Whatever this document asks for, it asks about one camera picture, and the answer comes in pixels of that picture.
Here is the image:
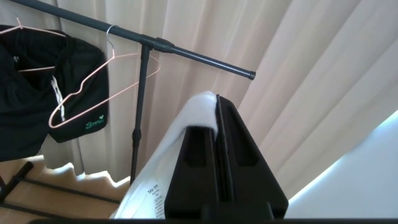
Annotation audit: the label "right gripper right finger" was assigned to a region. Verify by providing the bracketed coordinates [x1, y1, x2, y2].
[216, 94, 289, 219]

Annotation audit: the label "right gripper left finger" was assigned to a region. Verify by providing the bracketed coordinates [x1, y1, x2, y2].
[164, 126, 219, 219]

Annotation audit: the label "white garment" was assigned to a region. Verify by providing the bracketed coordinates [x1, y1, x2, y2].
[110, 90, 219, 219]

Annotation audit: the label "pink clothes hanger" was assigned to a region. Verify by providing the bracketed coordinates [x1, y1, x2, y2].
[48, 24, 162, 129]
[0, 17, 68, 73]

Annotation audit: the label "black shorts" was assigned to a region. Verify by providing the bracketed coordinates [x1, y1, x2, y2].
[0, 24, 110, 162]

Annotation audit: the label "black clothes rack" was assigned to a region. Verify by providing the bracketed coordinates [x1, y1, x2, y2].
[0, 0, 257, 218]

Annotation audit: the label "beige curtain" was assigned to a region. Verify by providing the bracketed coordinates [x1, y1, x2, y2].
[0, 0, 398, 200]

